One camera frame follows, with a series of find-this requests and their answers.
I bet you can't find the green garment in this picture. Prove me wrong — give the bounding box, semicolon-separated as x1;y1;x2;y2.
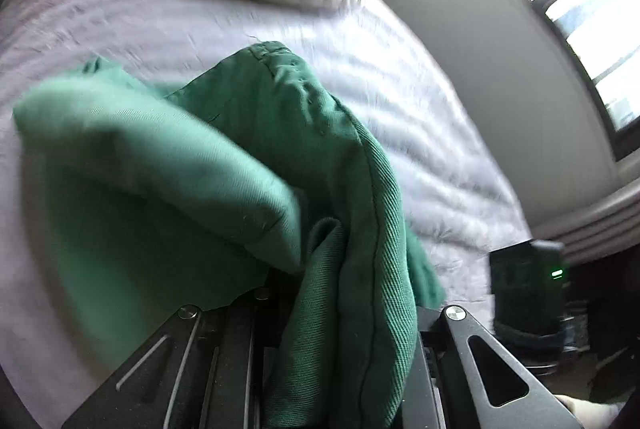
13;41;444;428

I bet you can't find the lavender textured bedspread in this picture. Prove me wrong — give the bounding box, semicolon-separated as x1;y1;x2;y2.
1;0;528;428

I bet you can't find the black device with green light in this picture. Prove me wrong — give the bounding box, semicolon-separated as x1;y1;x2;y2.
489;239;565;351

